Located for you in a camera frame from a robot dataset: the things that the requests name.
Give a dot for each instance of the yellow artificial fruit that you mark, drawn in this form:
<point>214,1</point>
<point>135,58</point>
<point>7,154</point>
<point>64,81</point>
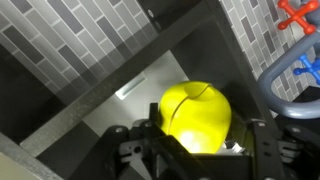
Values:
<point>196,116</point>

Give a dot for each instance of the gray toy faucet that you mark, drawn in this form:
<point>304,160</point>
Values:
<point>283,106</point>

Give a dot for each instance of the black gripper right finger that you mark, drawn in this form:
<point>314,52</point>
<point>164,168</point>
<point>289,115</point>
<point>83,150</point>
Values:
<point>263,150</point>

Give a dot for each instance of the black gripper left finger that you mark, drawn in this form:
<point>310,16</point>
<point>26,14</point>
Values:
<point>150,146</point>

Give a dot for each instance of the white toy kitchen unit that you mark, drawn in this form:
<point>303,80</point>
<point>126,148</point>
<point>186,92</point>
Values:
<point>66,33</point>

